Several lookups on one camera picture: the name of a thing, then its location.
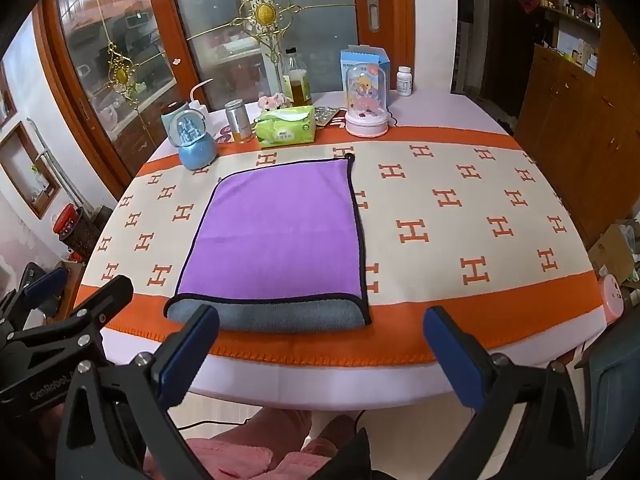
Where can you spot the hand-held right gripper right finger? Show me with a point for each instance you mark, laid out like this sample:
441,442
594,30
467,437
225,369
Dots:
450,360

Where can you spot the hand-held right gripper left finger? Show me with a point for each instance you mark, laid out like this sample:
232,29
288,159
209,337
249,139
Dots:
192,355

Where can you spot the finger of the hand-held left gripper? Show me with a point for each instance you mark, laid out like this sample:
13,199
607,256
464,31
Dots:
46,285
107,297

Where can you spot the purple and grey towel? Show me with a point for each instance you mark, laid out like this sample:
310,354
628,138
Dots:
275,235

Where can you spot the red pot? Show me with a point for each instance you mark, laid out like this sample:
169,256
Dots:
67,220

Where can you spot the orange and beige printed blanket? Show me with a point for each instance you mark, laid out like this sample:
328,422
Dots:
450,260

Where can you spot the person's pink fleece pants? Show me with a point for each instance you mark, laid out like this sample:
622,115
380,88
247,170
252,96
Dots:
240,455

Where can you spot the dark teal chair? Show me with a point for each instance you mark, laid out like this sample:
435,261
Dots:
615,400

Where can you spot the pink stool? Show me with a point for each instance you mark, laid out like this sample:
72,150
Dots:
613,300

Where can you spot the blue snow globe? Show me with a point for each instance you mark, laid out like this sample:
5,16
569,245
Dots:
195,145

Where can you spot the teal cup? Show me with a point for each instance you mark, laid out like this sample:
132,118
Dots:
169,121

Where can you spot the cardboard box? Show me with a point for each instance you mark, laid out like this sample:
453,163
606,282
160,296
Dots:
612,255

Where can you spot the metal can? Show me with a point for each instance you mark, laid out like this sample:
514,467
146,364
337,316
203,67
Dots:
238,120

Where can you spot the small gold door ornament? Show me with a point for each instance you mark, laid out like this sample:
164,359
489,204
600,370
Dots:
121,72

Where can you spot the green tissue pack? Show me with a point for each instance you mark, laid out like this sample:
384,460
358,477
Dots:
285,130

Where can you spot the pink toy figurine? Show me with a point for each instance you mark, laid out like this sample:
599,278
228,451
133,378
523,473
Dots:
272,101

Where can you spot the pink glass dome ornament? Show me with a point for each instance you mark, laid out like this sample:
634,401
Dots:
366,105

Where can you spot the wooden cabinet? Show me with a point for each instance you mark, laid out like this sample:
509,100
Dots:
580,125

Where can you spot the silver blister pack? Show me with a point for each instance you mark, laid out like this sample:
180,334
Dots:
327,115

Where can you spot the white pill bottle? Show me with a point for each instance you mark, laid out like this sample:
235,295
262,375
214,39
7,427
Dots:
405,82

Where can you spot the clear oil bottle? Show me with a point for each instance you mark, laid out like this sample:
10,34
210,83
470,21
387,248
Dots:
296,82

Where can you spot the blue carton box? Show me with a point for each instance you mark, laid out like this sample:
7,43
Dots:
372,56

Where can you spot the large gold door ornament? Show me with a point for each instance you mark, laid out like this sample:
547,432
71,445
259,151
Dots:
266,12

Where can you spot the wooden shelf with small things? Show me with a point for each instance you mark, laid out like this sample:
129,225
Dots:
570,15

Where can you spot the glass sliding door wooden frame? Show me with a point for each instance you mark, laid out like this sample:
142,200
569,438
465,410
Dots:
325,25
90,60

